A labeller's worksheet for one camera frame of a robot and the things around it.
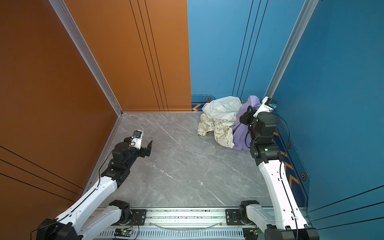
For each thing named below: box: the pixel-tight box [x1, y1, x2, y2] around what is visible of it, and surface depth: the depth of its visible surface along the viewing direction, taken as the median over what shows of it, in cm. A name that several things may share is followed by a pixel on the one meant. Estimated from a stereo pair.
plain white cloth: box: [201, 96, 242, 120], surface depth 115 cm
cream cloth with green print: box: [197, 113, 237, 149], surface depth 93 cm
